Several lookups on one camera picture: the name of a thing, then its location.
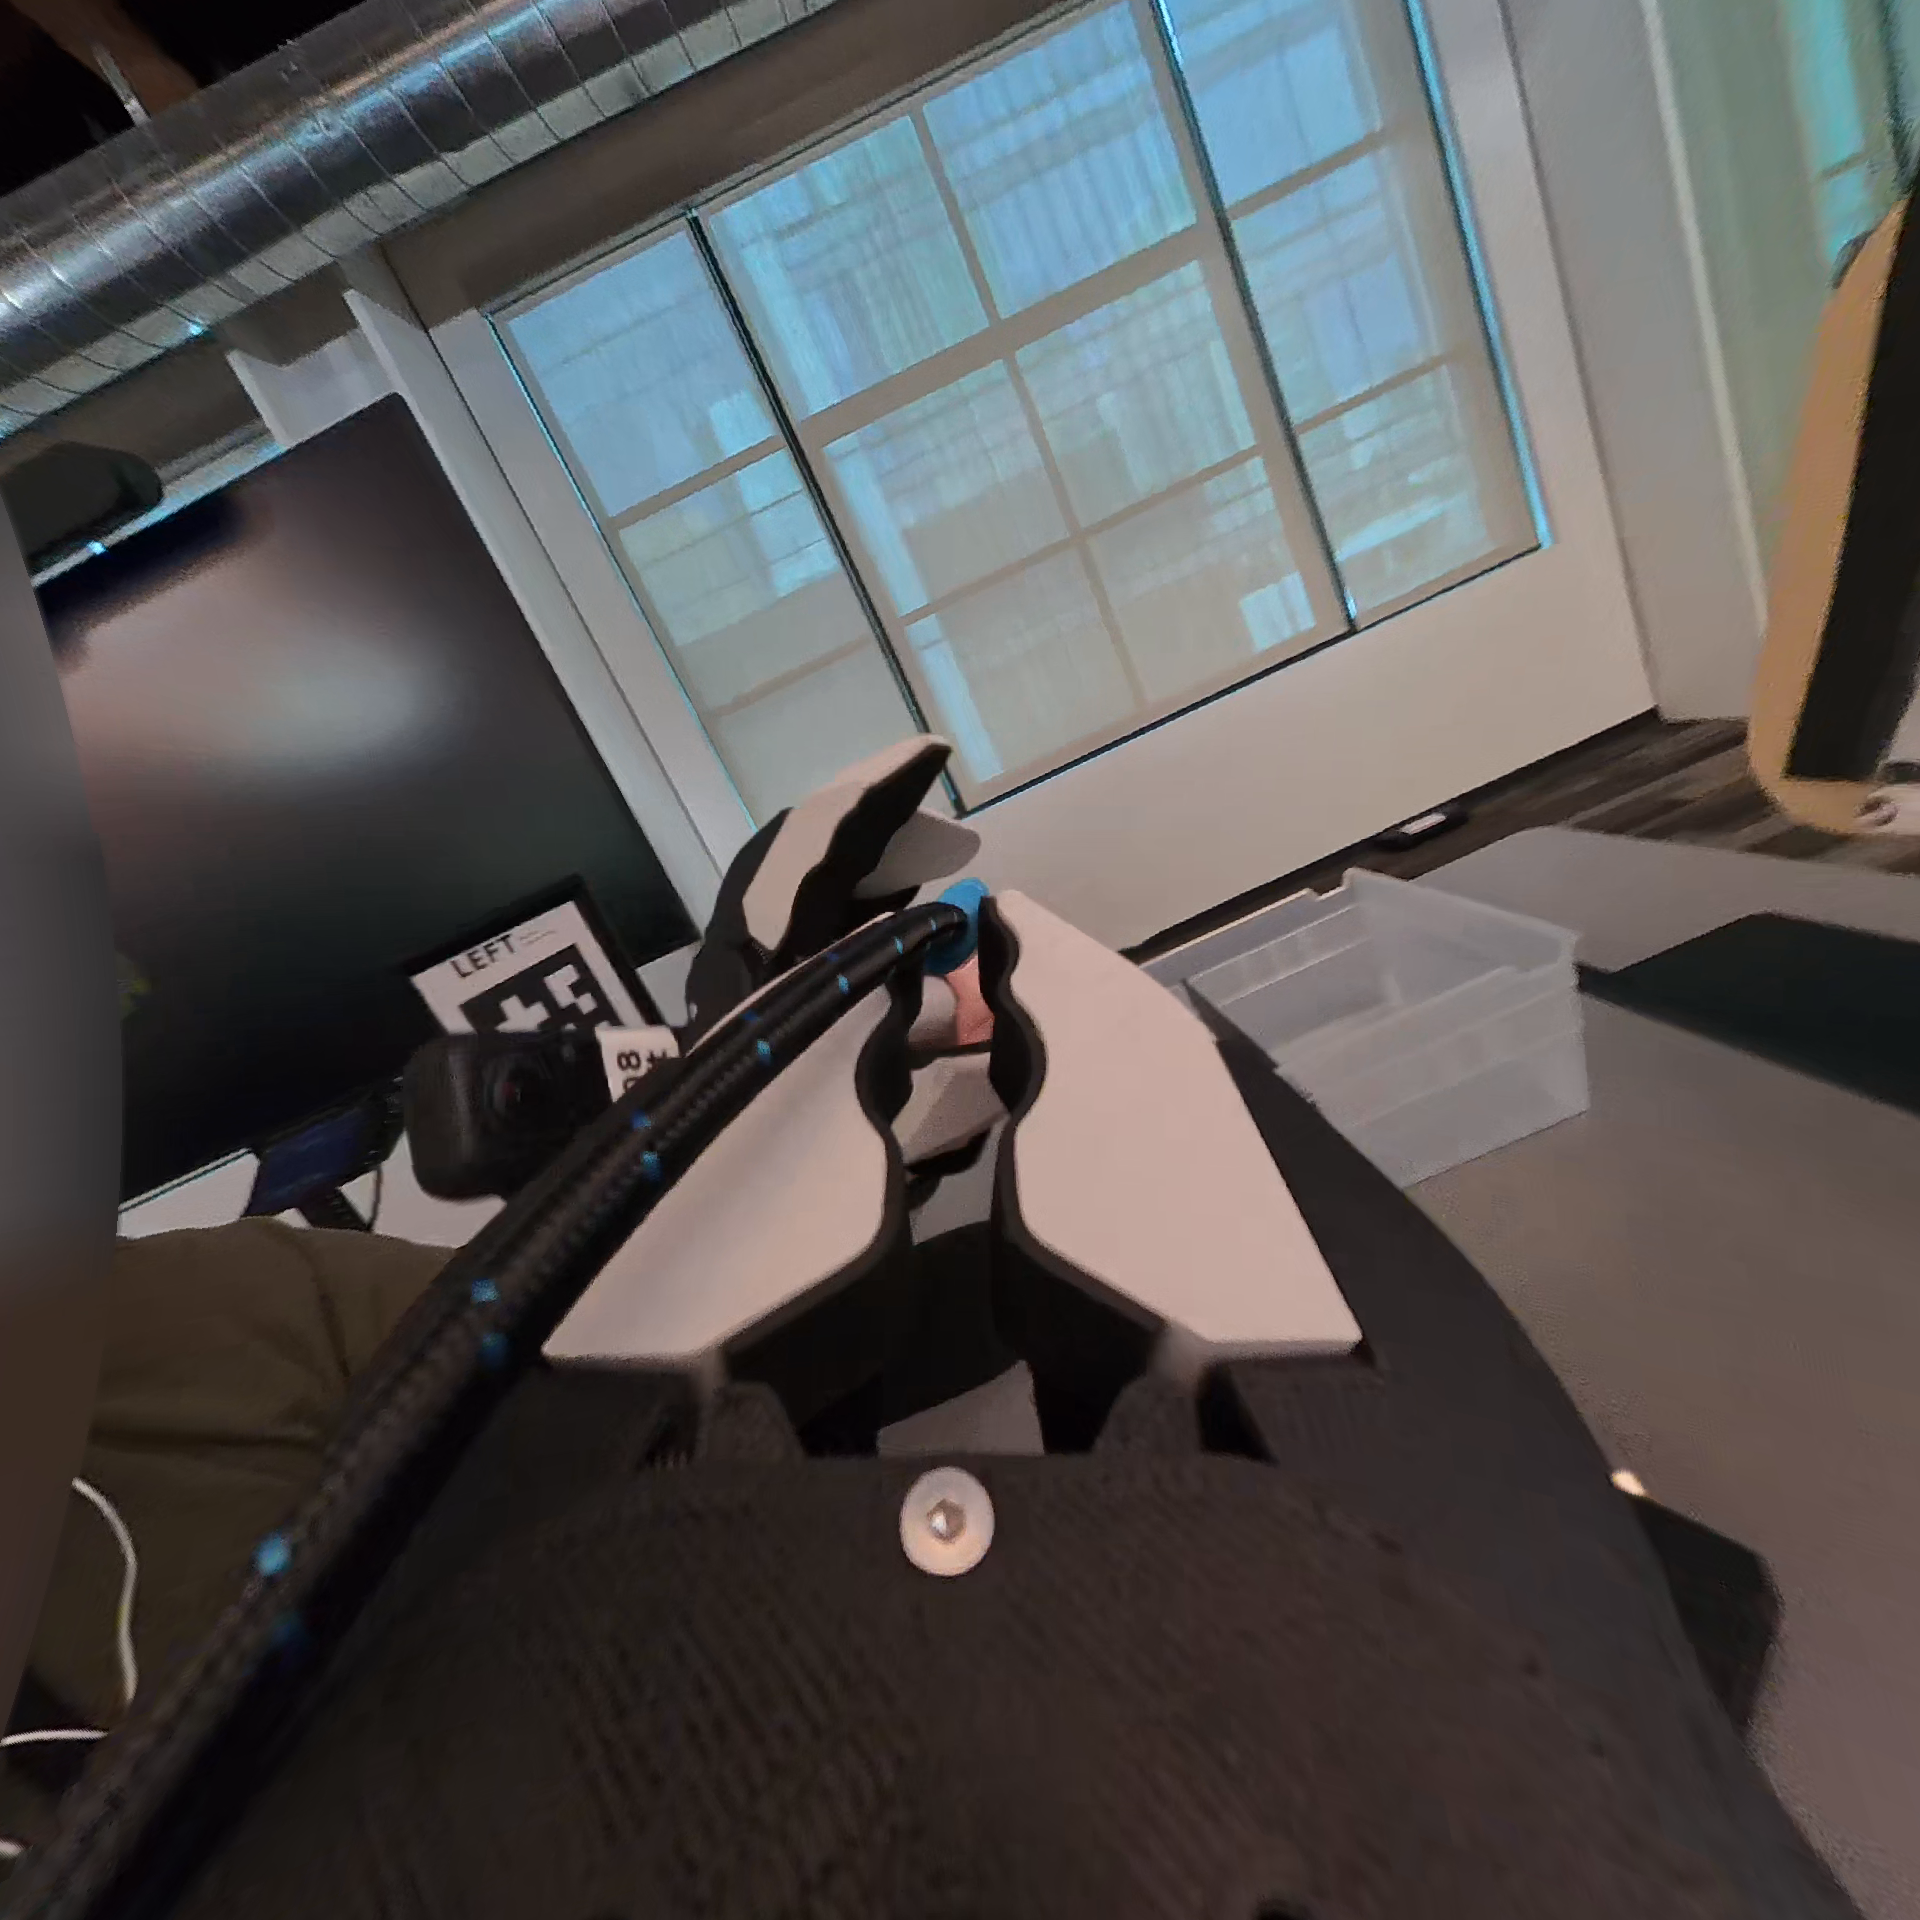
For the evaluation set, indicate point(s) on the silver ventilation duct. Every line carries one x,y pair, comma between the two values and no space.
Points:
300,225

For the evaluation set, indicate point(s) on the tan framed sign stand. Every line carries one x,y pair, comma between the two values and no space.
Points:
1792,645

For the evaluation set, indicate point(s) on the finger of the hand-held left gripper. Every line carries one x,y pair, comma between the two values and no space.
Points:
840,803
930,853

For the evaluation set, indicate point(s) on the dark rounded object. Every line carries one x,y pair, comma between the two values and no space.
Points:
105,489

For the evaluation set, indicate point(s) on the small black floor item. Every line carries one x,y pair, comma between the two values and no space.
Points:
1418,830

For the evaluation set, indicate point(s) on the large black monitor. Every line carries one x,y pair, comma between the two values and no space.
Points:
300,750

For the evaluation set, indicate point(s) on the white framed window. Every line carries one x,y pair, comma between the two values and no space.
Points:
1050,450

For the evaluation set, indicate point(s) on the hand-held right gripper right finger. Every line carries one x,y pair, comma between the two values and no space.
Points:
1154,1170

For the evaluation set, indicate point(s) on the olive green clothing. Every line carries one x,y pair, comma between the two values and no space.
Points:
225,1350

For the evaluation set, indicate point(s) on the clear plastic bin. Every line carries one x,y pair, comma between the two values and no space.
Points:
1395,1021

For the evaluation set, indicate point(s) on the dark desk mat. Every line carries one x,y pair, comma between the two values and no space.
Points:
1770,1004

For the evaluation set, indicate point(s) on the small device blue screen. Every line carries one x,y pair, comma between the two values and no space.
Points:
309,1162

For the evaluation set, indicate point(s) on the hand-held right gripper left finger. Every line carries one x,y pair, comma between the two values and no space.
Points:
781,1201

